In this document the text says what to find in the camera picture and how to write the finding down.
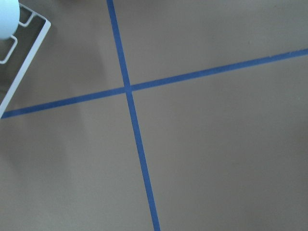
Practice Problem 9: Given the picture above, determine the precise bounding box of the light blue cup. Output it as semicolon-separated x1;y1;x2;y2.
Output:
0;0;20;40

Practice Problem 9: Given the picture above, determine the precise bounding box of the white wire dish rack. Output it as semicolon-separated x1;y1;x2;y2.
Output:
0;2;51;116

